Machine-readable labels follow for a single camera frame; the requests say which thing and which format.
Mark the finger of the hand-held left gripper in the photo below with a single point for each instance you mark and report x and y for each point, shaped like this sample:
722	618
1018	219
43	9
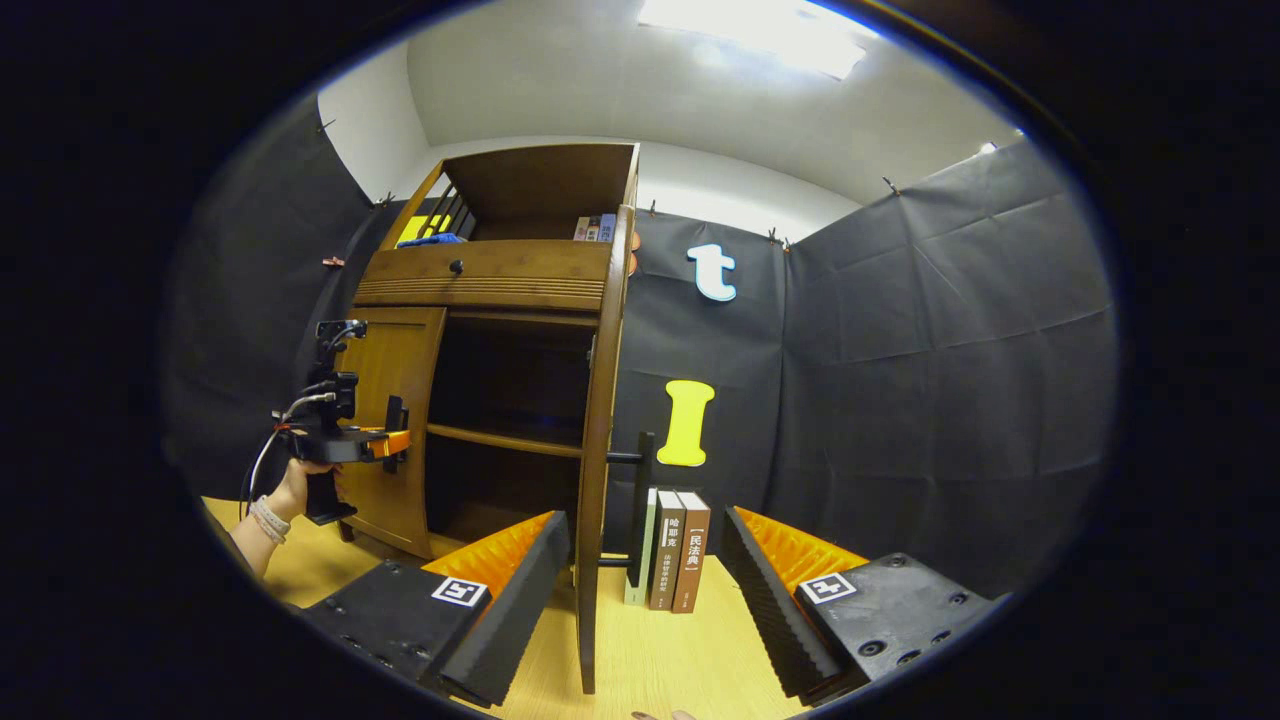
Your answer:
392	443

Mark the large ceiling light panel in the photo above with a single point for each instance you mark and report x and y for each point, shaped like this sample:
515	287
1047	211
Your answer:
760	35

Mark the tan spine book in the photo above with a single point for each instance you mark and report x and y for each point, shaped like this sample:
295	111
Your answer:
580	229

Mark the pale green book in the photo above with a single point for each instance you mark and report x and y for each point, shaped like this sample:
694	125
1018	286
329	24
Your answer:
640	550

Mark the wooden double-door shoe cabinet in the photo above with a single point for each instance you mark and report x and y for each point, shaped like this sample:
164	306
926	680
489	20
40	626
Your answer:
510	440

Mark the blue cloth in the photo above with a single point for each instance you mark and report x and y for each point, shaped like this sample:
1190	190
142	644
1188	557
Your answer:
430	239

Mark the wooden drawer with black knob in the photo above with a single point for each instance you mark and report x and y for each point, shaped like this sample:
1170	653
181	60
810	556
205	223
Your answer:
520	265

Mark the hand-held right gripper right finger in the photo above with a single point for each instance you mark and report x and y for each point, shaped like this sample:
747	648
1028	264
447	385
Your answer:
765	610

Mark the wooden cabinet door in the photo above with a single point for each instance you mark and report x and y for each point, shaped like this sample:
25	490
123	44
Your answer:
600	450
395	350

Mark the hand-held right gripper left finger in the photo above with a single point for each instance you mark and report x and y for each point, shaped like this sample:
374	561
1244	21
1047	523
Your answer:
520	610

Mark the grey-brown book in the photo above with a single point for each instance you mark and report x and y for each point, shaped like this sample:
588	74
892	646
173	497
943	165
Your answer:
666	555

